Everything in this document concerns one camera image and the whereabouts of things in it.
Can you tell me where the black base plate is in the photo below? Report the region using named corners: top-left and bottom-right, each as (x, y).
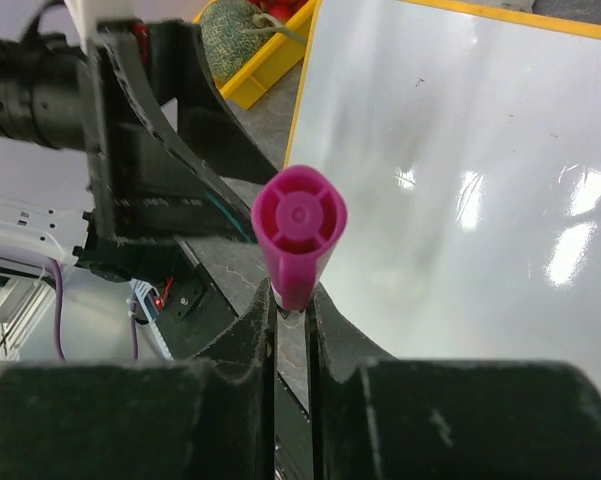
top-left (143, 240), bottom-right (267, 360)

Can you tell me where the yellow plastic fruit tray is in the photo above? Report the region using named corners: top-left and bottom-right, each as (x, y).
top-left (212, 1), bottom-right (317, 109)

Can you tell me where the orange framed whiteboard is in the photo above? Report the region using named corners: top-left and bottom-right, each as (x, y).
top-left (287, 1), bottom-right (601, 392)

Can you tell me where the green netted melon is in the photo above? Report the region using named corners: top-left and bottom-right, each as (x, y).
top-left (198, 0), bottom-right (306, 83)

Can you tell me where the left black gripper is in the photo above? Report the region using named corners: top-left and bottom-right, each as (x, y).
top-left (74, 17), bottom-right (281, 281)

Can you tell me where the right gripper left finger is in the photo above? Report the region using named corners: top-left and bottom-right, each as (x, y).
top-left (0, 281), bottom-right (273, 479)

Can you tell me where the purple capped white marker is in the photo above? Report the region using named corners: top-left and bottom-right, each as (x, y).
top-left (251, 165), bottom-right (348, 311)

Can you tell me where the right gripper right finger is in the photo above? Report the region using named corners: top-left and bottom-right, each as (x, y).
top-left (309, 288), bottom-right (601, 479)

